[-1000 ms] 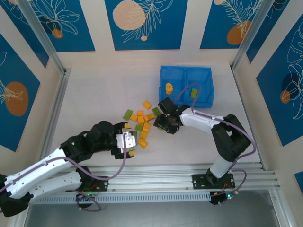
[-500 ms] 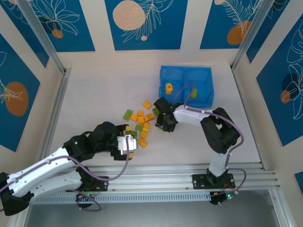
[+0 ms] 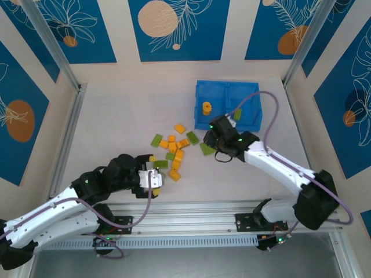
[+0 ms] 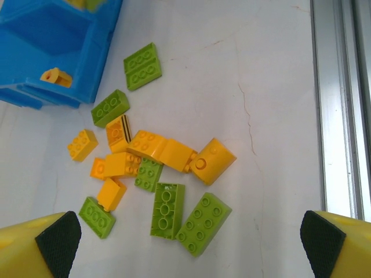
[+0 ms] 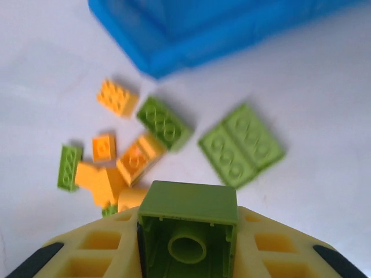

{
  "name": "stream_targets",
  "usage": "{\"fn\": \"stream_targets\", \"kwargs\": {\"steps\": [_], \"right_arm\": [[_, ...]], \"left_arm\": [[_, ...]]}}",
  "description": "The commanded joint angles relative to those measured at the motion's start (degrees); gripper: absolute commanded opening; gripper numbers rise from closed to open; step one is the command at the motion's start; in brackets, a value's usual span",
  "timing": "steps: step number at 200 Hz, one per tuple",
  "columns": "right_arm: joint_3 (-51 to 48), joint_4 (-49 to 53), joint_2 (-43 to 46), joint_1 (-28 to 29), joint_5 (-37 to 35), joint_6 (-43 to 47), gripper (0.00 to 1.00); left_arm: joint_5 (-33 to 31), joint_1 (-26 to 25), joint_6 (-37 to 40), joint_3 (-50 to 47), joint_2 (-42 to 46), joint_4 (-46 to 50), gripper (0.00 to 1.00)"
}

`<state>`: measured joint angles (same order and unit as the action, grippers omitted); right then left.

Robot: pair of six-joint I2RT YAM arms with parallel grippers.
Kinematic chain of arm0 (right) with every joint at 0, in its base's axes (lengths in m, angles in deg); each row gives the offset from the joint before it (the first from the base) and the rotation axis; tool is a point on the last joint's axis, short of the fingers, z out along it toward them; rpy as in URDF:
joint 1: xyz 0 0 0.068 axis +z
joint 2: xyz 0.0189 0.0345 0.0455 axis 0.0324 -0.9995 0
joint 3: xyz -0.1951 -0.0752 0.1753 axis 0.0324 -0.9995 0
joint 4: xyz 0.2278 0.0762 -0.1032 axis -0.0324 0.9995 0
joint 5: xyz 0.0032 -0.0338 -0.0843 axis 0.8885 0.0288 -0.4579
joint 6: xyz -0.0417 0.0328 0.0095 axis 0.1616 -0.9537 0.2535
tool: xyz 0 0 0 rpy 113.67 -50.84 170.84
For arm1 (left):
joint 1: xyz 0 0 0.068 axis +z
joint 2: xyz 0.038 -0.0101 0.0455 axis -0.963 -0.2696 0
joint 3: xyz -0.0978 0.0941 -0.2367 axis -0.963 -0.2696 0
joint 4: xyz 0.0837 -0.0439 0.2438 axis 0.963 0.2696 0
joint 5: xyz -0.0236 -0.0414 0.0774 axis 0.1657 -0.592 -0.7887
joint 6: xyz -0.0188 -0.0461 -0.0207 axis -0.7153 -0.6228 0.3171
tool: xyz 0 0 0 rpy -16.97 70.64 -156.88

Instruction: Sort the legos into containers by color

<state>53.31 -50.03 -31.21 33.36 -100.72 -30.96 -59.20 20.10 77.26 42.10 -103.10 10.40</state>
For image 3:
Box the blue two-compartment plastic bin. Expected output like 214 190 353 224
193 80 261 133

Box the small black electronics board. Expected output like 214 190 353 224
92 234 117 248
256 233 293 253

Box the grey metal sheet panel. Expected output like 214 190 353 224
28 231 348 278

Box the blue poster cream circle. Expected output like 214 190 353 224
128 0 231 63

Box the blue poster large orange circle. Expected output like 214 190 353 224
0 40 50 187

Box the blue poster small orange circle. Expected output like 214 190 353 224
314 28 371 180

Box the blue poster fern leaf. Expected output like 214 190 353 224
244 0 323 61

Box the blue lily outline poster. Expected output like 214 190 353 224
37 0 117 65

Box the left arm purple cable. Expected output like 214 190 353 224
0 185 154 259

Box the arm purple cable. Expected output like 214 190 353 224
0 185 154 259
227 90 354 237

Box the thin black cable loop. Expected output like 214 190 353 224
213 149 233 163

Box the wide aluminium base rail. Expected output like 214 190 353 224
24 201 347 237

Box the slotted grey cable duct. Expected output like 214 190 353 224
36 233 259 250

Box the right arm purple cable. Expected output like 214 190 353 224
227 90 354 237

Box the aluminium side rail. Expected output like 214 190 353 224
283 83 341 215
48 83 88 200

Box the aluminium frame post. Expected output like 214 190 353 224
282 0 358 89
20 0 88 93

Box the aluminium frame bar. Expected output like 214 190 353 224
19 254 38 278
329 230 350 278

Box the blue floral wall poster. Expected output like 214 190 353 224
301 0 371 78
0 0 61 84
360 210 371 230

